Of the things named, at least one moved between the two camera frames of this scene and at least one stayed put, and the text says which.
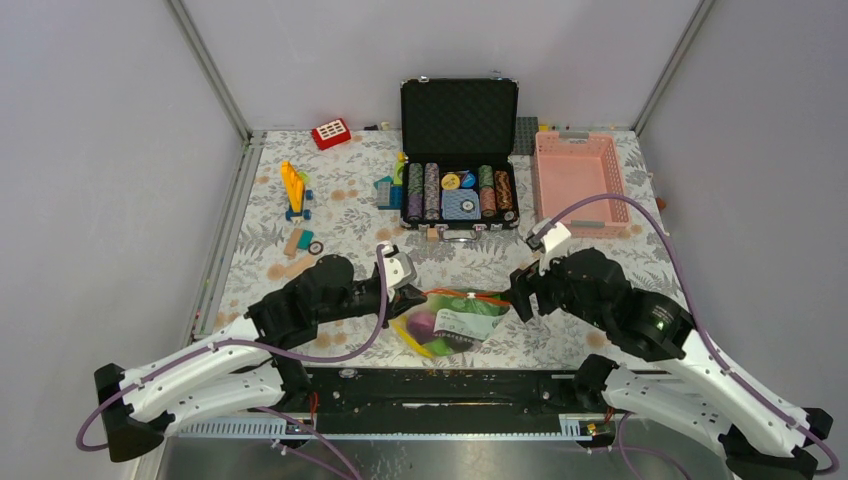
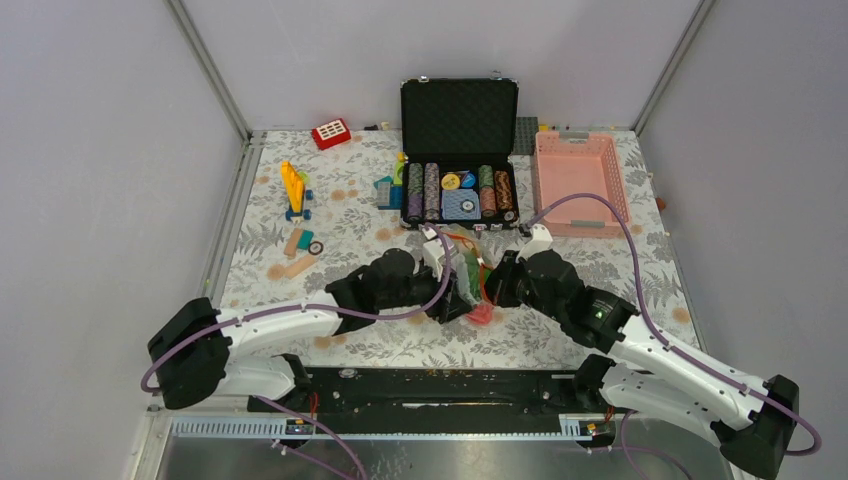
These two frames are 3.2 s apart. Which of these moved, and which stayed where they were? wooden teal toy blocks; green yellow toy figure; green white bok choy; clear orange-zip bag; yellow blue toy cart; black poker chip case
Moved: clear orange-zip bag; green white bok choy
Stayed: green yellow toy figure; black poker chip case; yellow blue toy cart; wooden teal toy blocks
